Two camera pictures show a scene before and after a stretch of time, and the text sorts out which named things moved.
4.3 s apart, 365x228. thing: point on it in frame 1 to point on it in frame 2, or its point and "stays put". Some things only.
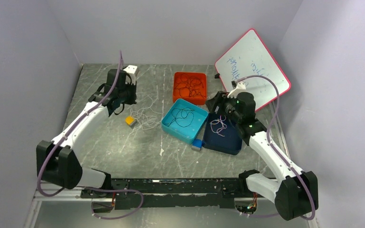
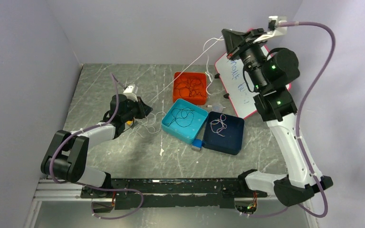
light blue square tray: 183,121 stays put
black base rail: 182,193 stays put
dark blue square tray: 221,135 stays put
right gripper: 219,99 to 236,41
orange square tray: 190,86 stays put
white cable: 146,116 to 154,91
